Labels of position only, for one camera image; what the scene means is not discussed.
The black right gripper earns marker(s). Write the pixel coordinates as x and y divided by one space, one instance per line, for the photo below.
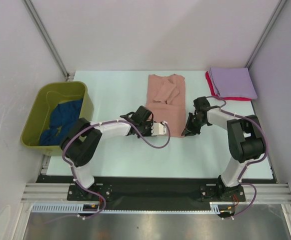
189 133

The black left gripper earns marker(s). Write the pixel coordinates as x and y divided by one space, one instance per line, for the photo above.
149 123

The pink printed t shirt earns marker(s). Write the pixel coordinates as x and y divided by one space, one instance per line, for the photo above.
166 99

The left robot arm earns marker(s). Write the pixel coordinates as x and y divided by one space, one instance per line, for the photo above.
80 144

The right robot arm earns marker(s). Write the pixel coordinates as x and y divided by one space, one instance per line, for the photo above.
246 140

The folded red t shirt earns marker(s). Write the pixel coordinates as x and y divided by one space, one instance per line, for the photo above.
212 91

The folded purple t shirt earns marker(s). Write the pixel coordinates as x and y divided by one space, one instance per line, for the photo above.
232 82

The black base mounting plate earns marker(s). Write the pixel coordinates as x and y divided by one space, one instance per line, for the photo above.
157 186

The blue t shirt in bin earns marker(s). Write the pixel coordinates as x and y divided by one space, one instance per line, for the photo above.
62 119

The olive green plastic bin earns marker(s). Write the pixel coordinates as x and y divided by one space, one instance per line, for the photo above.
47 99

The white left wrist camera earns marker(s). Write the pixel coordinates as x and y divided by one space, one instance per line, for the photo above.
159 128

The aluminium front rail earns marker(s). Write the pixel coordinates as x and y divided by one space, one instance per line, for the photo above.
62 192

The aluminium frame post left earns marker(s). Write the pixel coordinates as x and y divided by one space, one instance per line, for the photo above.
39 24

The aluminium frame post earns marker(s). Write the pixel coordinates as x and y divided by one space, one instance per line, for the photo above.
39 24
266 31

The aluminium frame post right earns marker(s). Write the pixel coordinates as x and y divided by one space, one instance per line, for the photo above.
266 31

